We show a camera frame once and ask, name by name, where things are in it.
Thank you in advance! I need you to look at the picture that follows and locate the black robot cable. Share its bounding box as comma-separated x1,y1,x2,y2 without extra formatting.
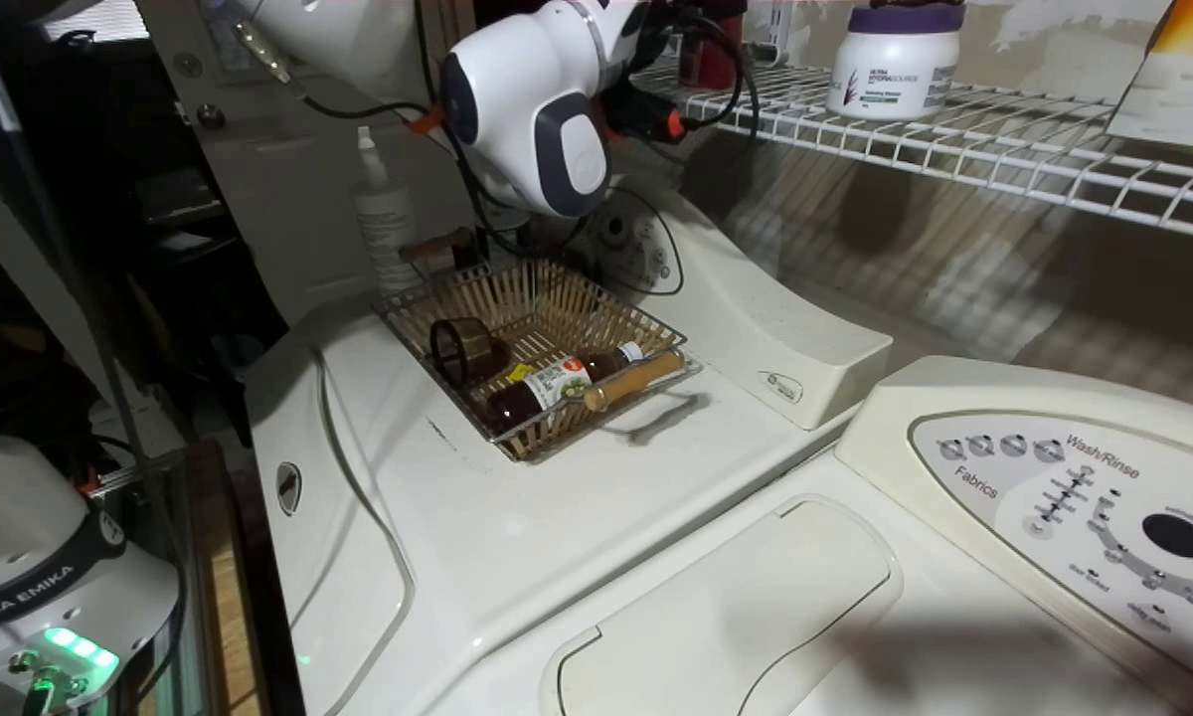
300,0,764,302

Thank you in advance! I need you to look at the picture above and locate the red container with white lid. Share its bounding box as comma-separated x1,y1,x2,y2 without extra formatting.
679,17,748,96

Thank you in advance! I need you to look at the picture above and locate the brown bottle with colourful label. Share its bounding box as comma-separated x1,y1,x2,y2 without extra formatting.
483,356,596,434

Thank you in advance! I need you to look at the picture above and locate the white jar with purple lid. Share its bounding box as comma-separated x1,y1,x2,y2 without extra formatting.
829,0,965,124

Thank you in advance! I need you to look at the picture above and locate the wire basket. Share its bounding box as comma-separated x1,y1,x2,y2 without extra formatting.
378,253,695,467

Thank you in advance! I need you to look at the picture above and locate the white washing machine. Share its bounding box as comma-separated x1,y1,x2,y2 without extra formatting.
240,170,900,716

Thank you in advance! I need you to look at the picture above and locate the dark round cup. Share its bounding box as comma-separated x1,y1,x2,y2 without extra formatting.
430,316,511,392

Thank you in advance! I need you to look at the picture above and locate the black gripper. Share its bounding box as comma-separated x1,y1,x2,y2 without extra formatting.
617,0,708,109

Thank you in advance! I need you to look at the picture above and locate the dark bottle with white label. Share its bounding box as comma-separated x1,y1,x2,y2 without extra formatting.
581,333,655,381

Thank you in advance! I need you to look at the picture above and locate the white wire shelf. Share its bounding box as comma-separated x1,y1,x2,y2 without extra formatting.
672,55,1193,253

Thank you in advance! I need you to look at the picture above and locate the orange cable strap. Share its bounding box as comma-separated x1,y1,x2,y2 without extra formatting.
645,99,692,146

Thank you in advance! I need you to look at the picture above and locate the white dryer with dial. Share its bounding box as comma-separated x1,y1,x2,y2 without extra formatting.
430,356,1193,716

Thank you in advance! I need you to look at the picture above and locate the orange and white box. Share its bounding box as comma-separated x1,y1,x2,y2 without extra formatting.
1107,0,1193,153

